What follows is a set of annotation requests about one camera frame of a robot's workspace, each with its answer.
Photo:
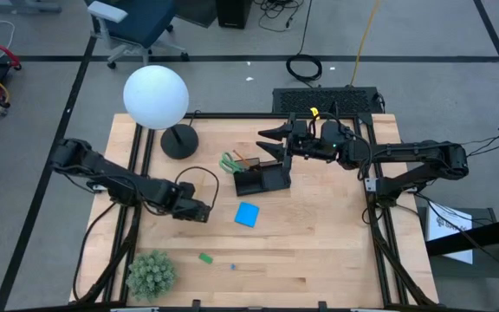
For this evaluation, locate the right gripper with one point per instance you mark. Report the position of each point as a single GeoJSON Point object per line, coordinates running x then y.
{"type": "Point", "coordinates": [314, 145]}

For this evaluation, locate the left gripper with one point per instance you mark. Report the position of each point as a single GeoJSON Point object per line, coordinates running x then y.
{"type": "Point", "coordinates": [191, 208]}

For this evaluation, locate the orange pencil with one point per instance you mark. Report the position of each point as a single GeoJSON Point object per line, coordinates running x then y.
{"type": "Point", "coordinates": [243, 159]}

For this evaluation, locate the green eraser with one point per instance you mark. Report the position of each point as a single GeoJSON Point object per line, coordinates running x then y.
{"type": "Point", "coordinates": [205, 258]}

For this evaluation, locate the blue sticky note pad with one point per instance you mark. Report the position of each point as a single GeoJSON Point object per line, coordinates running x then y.
{"type": "Point", "coordinates": [247, 214]}

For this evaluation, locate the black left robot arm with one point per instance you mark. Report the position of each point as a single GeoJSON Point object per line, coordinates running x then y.
{"type": "Point", "coordinates": [115, 180]}

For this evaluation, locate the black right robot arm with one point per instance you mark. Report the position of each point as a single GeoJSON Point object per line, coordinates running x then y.
{"type": "Point", "coordinates": [414, 151]}

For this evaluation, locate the black mesh desk organizer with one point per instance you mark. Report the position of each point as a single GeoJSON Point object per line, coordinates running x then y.
{"type": "Point", "coordinates": [267, 182]}

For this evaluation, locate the blue office chair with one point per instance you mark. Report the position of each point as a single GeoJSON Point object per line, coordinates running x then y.
{"type": "Point", "coordinates": [145, 21]}

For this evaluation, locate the black mesh computer case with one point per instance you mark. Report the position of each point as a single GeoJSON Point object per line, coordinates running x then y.
{"type": "Point", "coordinates": [345, 100]}

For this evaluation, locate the potted green plant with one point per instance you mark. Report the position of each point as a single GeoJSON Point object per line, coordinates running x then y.
{"type": "Point", "coordinates": [150, 275]}

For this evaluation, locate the black table clamp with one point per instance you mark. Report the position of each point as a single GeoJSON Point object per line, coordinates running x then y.
{"type": "Point", "coordinates": [196, 304]}
{"type": "Point", "coordinates": [322, 305]}

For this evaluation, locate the white globe table lamp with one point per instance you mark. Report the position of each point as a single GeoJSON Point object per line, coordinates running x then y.
{"type": "Point", "coordinates": [156, 97]}

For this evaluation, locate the black computer tower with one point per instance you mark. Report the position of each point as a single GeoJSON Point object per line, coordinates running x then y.
{"type": "Point", "coordinates": [234, 13]}

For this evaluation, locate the white printed paper sheet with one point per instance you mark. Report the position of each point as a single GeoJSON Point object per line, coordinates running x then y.
{"type": "Point", "coordinates": [446, 212]}

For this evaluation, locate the grey side table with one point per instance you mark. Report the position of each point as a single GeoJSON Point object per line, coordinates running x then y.
{"type": "Point", "coordinates": [487, 216]}

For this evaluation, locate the black slanted beam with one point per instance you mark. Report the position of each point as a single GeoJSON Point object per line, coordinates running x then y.
{"type": "Point", "coordinates": [492, 234]}

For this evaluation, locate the grey desk base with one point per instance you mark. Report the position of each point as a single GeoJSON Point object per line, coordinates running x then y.
{"type": "Point", "coordinates": [24, 6]}

